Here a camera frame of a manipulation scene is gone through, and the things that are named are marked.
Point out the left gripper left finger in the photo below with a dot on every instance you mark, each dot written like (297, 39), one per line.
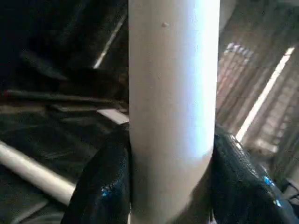
(102, 184)

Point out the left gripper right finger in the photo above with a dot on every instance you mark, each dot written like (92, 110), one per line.
(238, 186)

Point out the white plastic table leg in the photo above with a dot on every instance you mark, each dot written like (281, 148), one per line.
(172, 93)
(35, 170)

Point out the black plastic sheet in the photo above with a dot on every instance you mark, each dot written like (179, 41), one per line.
(58, 130)

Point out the metal rod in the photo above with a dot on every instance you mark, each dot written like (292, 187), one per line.
(70, 99)

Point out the striped window blind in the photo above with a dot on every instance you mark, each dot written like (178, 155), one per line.
(257, 93)

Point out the black backdrop cloth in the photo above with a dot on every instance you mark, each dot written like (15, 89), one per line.
(46, 35)

